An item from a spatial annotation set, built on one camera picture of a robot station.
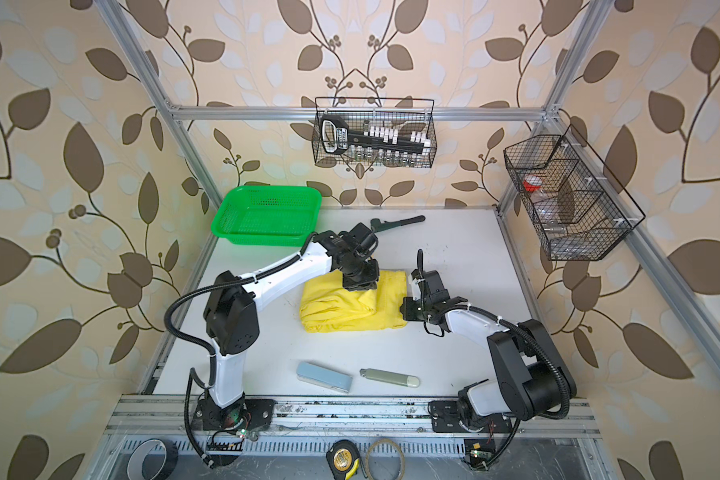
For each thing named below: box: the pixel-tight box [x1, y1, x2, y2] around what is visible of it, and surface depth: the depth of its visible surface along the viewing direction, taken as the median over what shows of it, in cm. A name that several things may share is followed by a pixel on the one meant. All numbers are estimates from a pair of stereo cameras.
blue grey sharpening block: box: [296, 361, 353, 394], surface depth 79 cm
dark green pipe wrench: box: [370, 215, 426, 233], surface depth 118 cm
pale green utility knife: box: [359, 368, 421, 387], surface depth 82 cm
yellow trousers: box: [300, 270, 408, 333], surface depth 88 cm
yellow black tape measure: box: [326, 439, 360, 480], surface depth 68 cm
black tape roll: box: [126, 438, 178, 480], surface depth 68 cm
